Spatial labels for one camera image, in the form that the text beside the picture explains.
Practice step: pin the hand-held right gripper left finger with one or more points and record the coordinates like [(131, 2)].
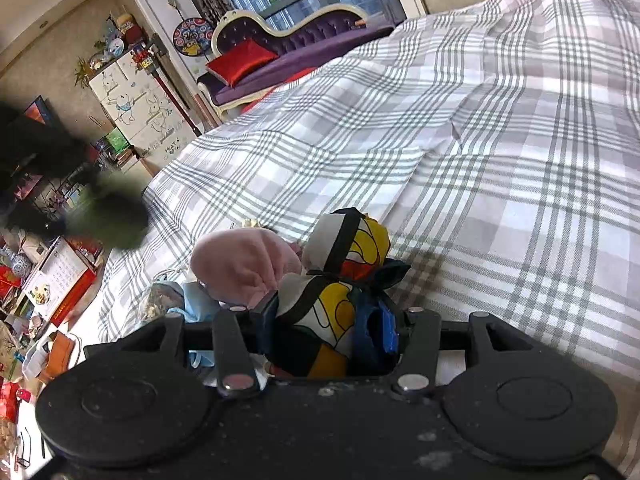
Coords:
[(232, 350)]

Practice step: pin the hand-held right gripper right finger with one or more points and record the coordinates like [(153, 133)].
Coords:
[(387, 330)]

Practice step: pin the light blue printed pouch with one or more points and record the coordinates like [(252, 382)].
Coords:
[(197, 310)]

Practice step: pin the colourful patterned scarf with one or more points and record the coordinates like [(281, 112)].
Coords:
[(335, 300)]

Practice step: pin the pink cloth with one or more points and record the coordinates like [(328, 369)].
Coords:
[(240, 267)]

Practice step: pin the camouflage cloth pouch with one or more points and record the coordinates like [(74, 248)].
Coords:
[(155, 305)]

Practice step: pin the blue and white vase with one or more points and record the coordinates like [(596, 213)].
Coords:
[(20, 266)]

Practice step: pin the desk calendar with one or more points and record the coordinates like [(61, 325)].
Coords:
[(55, 280)]

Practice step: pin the white cabinet with cartoon drawings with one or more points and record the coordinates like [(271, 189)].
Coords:
[(142, 110)]

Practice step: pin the red stick vacuum cleaner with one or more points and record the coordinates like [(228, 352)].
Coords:
[(170, 90)]

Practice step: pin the brown leather tray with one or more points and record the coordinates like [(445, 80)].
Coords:
[(57, 355)]

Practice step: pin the grey plaid blanket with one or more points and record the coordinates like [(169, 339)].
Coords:
[(450, 160)]

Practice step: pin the red cushion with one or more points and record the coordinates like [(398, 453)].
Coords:
[(237, 64)]

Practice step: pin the eyeglasses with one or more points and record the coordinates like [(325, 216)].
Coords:
[(25, 452)]

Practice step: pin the purple sofa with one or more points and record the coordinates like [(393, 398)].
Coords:
[(300, 42)]

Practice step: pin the round colourful wall board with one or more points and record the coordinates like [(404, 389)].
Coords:
[(191, 35)]

